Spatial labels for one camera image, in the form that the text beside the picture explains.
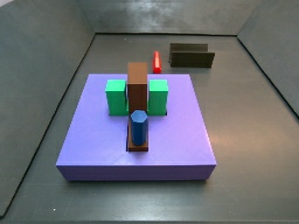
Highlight brown L-shaped block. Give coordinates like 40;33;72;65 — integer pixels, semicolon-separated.
126;62;148;152

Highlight purple base board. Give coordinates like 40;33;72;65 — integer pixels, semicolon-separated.
56;74;217;181

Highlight red peg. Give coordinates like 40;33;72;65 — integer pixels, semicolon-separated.
153;51;161;74

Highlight black slotted holder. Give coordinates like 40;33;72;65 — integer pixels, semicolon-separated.
169;43;215;68

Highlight green block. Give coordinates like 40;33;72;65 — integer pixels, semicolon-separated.
148;80;168;116
105;80;126;116

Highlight blue hexagonal peg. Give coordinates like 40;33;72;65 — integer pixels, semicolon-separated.
129;110;148;145

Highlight left green block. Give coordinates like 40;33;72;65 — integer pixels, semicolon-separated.
105;80;126;116

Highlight right green block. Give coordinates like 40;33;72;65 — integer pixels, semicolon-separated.
148;80;168;116

